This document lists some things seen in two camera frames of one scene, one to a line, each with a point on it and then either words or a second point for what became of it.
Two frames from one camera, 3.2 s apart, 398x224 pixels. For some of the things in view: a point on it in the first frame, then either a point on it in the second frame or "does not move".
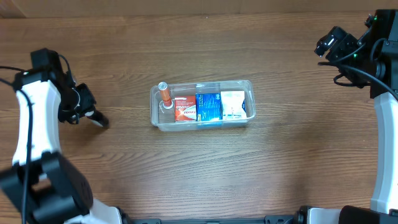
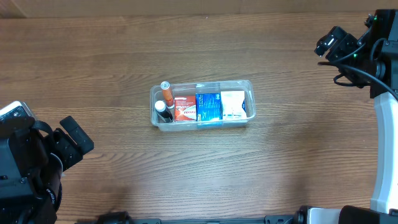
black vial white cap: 97,117 to 163,111
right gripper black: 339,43 does not move
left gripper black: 86,106 to 69,144
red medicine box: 185,107 does not move
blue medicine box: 208,106 does not move
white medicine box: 232,104 does not move
